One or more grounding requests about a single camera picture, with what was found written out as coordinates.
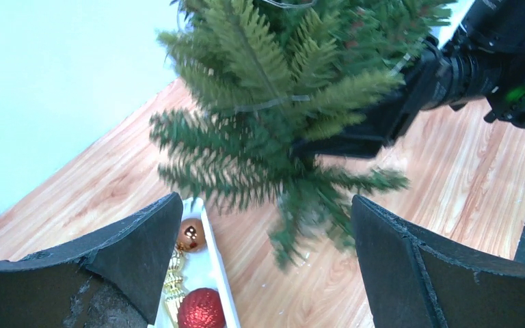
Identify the gold finial ornament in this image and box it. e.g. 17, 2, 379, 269
163, 248, 187, 327

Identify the red glitter ball ornament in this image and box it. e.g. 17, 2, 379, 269
177, 288, 226, 328

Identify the bronze ball ornament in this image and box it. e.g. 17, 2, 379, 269
176, 218, 207, 253

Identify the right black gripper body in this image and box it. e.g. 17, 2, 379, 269
373, 45, 444, 150

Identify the white ornament tray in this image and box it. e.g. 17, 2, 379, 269
152, 198, 241, 327

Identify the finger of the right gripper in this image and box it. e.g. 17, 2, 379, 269
293, 102, 407, 159

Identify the small green christmas tree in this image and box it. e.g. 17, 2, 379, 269
150, 1, 450, 269

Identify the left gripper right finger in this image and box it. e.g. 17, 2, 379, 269
351, 195, 525, 328

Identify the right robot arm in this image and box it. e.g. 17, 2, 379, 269
294, 0, 525, 159

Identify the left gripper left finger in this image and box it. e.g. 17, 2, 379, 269
0, 193, 183, 327

